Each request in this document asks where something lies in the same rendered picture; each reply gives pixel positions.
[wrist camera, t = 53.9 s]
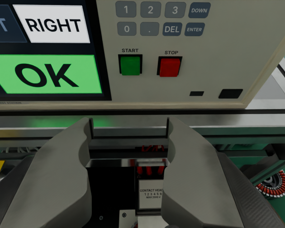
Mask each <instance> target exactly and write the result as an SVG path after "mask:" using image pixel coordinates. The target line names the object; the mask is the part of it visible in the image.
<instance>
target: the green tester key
mask: <svg viewBox="0 0 285 228"><path fill-rule="evenodd" d="M121 72H122V75H123V76H138V75H140V57H121Z"/></svg>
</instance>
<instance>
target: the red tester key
mask: <svg viewBox="0 0 285 228"><path fill-rule="evenodd" d="M179 67H180V60H179V59H168V58H162V59H161V63H160V70H159V74H160V77H177V75H178V71H179Z"/></svg>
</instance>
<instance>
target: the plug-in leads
mask: <svg viewBox="0 0 285 228"><path fill-rule="evenodd" d="M151 146H152V145H150V146H149V147H148V148H147V149H146V150H145V151H144V145H143V146H142V152H146V151H148V150H149V148H150V147H151ZM152 151H164V147H163V145H153V147H152ZM146 168H147V172H146V175H147V176H152V170H151V166H147V167H146ZM163 170H164V166H159V169H158V170H157V174H158V175H162V174H163V172H164V171H163ZM137 173H138V174H139V175H142V173H143V170H142V167H141V166H137Z"/></svg>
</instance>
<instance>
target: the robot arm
mask: <svg viewBox="0 0 285 228"><path fill-rule="evenodd" d="M166 138H167V139H168V141H169V144H168V154H167V159H168V161H169V162H170V165H168V166H167V167H166V168H165V170H164V180H163V190H162V201H161V216H162V218H163V219H164V221H165V222H167V223H168V224H169V225H168V226H166V227H165V228H285V223H284V221H283V220H282V218H281V217H280V216H279V214H278V213H277V212H276V210H275V209H274V208H273V207H272V205H271V204H270V203H269V202H268V200H267V199H266V198H265V197H264V196H263V195H262V194H261V192H260V191H259V190H258V189H257V188H256V187H255V186H254V185H253V184H252V183H251V182H250V181H249V180H248V178H247V177H246V176H245V175H244V174H243V173H242V172H241V171H240V170H239V168H238V167H237V166H236V165H235V164H234V163H233V162H232V161H231V160H230V159H229V157H228V156H227V155H226V154H225V153H224V152H218V151H217V150H216V149H215V148H214V147H213V145H212V144H211V143H210V142H208V141H207V140H206V139H205V138H204V137H203V136H201V135H200V134H199V133H198V132H196V131H195V130H193V129H192V128H191V127H189V126H188V125H186V124H185V123H183V122H182V121H180V120H179V119H178V118H176V117H167V123H166ZM92 139H94V123H93V118H88V117H84V118H82V119H80V120H79V121H77V122H75V123H74V124H73V125H71V126H69V127H68V128H66V129H64V130H63V131H61V132H60V133H59V134H57V135H56V136H54V137H53V138H51V139H50V140H49V141H48V142H46V143H45V144H44V145H43V146H42V147H41V148H40V149H39V150H38V151H37V152H36V153H35V154H34V155H29V156H26V157H25V158H24V159H23V160H22V161H21V162H20V163H19V164H18V165H17V166H16V167H14V168H13V169H12V170H11V171H10V172H9V173H8V174H7V175H6V176H5V177H4V178H3V179H2V180H1V181H0V228H82V227H83V226H84V225H85V224H86V223H88V221H89V220H90V218H91V215H92V196H91V190H90V183H89V177H88V172H87V169H86V168H85V167H86V165H87V164H88V162H89V161H90V154H89V148H88V145H89V143H90V142H91V140H92Z"/></svg>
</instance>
